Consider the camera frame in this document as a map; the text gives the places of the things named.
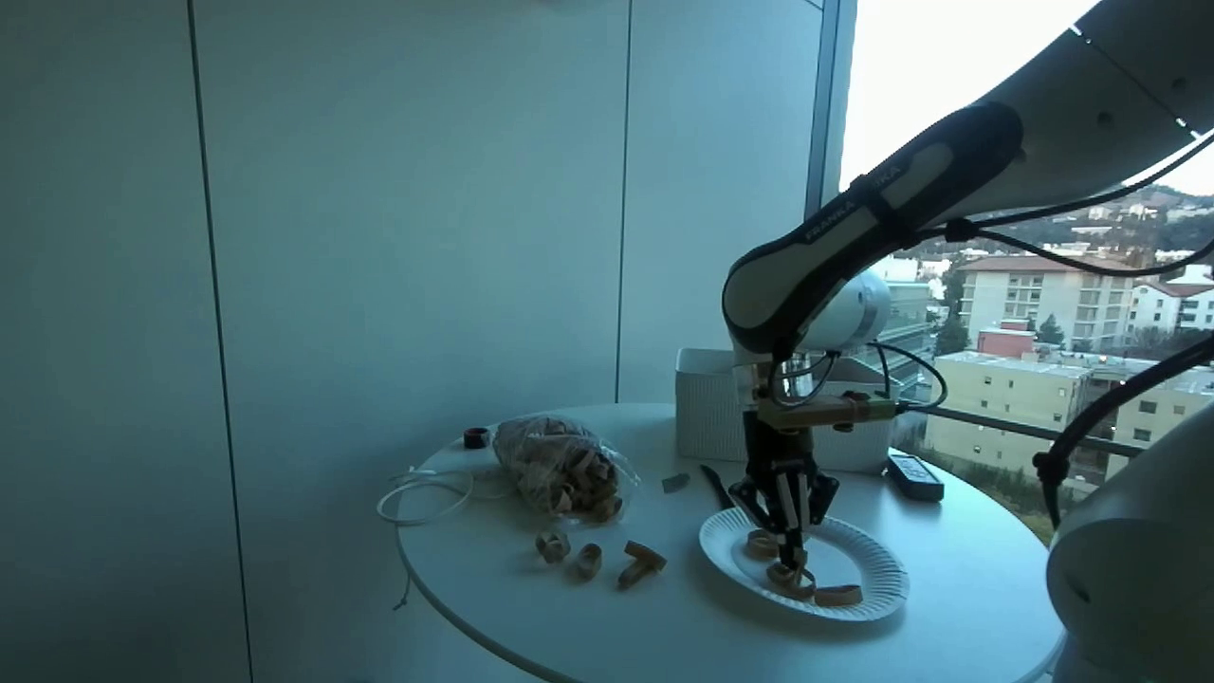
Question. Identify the black pen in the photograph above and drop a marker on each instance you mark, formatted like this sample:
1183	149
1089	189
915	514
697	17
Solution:
719	485

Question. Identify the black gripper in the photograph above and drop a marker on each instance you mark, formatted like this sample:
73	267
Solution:
783	485

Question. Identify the bag of rubber bands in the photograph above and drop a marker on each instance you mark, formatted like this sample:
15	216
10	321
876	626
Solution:
557	468

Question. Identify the small black knob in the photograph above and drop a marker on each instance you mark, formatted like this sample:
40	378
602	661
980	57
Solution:
474	439

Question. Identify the white plastic storage bin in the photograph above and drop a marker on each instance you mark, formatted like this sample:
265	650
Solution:
716	389

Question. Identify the tan rubber band long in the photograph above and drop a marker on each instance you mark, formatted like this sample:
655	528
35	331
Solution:
641	564

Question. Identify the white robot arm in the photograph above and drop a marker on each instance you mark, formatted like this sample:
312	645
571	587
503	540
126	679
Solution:
1111	102

